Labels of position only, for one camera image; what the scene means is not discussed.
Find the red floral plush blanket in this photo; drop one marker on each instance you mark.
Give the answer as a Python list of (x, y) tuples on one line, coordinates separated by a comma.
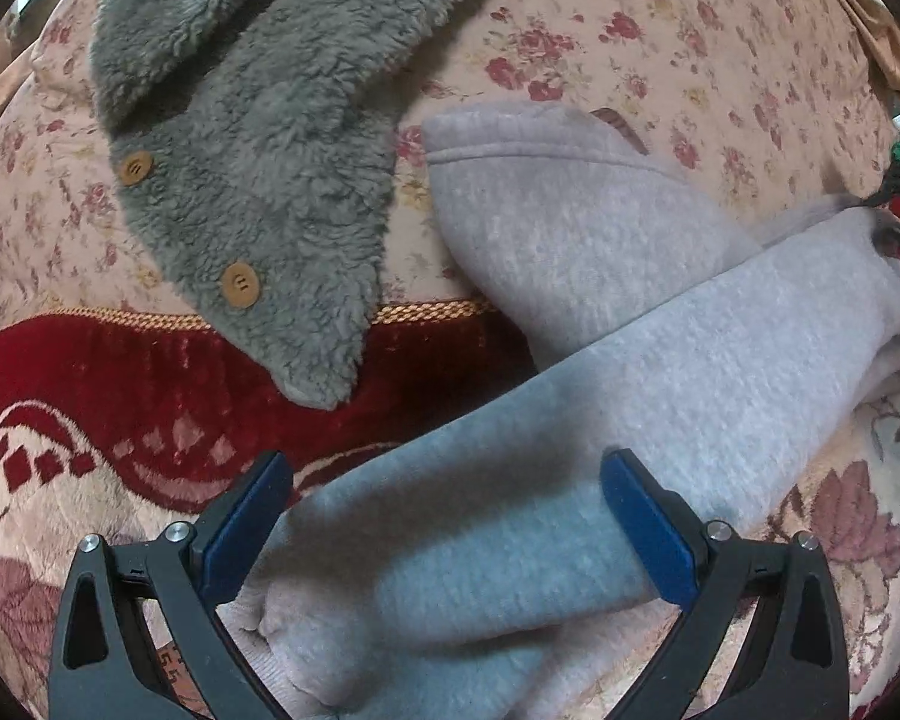
[(117, 423)]

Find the grey-green fleece jacket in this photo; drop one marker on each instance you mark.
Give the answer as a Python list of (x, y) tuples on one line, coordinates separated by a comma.
[(253, 144)]

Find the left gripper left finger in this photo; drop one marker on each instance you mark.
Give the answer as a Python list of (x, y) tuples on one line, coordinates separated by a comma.
[(104, 662)]

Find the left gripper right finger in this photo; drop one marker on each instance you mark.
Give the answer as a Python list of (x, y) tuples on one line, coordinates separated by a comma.
[(793, 661)]

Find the pink floral quilt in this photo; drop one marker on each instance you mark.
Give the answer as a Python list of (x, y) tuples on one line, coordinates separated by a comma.
[(763, 104)]

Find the light grey sweatpants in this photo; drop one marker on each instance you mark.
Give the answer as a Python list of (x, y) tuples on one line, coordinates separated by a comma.
[(477, 572)]

